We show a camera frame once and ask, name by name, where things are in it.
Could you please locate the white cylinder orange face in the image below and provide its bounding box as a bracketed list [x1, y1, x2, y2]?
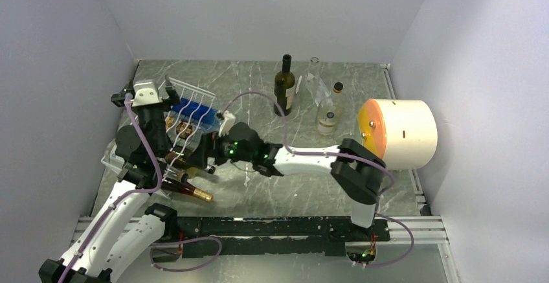
[356, 98, 438, 170]

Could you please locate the white pink capped pen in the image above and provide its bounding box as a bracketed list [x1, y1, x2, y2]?
[295, 75, 303, 95]

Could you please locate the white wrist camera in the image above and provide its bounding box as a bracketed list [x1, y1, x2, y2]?
[131, 80, 162, 108]
[216, 110, 236, 137]

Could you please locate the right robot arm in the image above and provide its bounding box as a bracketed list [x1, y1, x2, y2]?
[187, 122, 388, 240]

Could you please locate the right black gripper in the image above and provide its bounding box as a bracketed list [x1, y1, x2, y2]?
[185, 128, 254, 170]

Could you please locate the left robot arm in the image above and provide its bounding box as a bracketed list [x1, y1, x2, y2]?
[38, 79, 181, 282]

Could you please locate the blue clear bottle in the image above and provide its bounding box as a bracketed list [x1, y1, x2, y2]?
[169, 95, 219, 127]

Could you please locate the dark green wine bottle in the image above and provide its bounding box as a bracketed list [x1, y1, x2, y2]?
[273, 54, 296, 117]

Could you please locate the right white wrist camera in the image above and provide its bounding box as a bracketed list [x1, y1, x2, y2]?
[216, 110, 236, 137]

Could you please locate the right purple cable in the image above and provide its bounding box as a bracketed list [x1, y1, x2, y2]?
[218, 91, 415, 269]

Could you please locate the gold foil wine bottle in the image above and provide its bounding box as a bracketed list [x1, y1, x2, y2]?
[161, 181, 214, 202]

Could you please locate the clear amber liquor bottle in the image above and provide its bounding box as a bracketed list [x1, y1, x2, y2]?
[317, 82, 344, 135]

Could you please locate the clear bottle white label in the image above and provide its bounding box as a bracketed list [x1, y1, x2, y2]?
[105, 140, 124, 164]

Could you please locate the white wire wine rack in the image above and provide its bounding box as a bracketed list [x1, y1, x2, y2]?
[101, 77, 217, 200]

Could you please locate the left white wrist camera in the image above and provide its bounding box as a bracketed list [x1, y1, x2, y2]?
[131, 80, 162, 108]

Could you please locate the clear glass flask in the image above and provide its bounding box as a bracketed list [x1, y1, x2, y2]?
[305, 56, 320, 76]

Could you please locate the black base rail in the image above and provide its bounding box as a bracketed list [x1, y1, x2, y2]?
[159, 216, 390, 258]

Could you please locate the aluminium frame rail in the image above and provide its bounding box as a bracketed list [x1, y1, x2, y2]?
[58, 216, 449, 283]

